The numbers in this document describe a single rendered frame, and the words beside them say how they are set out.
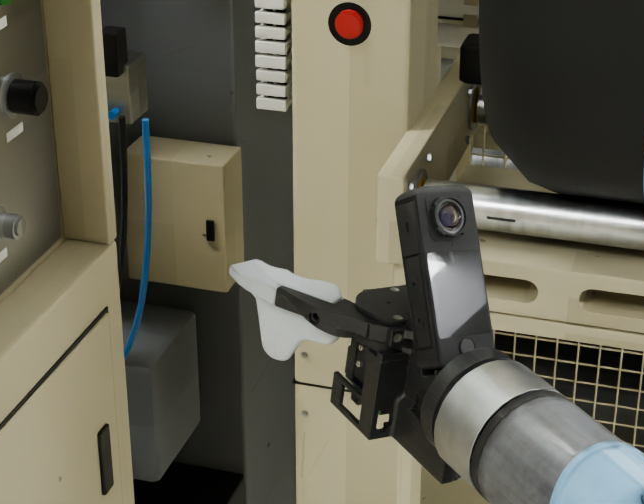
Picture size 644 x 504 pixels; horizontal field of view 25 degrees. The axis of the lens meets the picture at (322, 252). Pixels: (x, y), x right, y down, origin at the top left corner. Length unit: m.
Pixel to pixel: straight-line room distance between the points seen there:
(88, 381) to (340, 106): 0.40
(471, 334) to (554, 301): 0.56
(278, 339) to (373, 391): 0.09
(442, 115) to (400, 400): 0.69
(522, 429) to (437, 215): 0.16
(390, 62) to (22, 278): 0.44
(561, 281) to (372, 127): 0.26
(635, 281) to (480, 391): 0.61
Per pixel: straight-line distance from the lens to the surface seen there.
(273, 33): 1.54
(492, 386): 0.84
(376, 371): 0.91
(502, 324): 1.48
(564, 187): 1.41
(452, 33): 1.91
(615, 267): 1.46
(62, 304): 1.33
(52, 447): 1.35
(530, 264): 1.45
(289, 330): 0.96
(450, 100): 1.62
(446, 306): 0.89
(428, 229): 0.89
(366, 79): 1.52
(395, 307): 0.92
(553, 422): 0.81
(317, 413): 1.72
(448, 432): 0.85
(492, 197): 1.46
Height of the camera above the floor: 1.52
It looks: 27 degrees down
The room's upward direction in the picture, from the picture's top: straight up
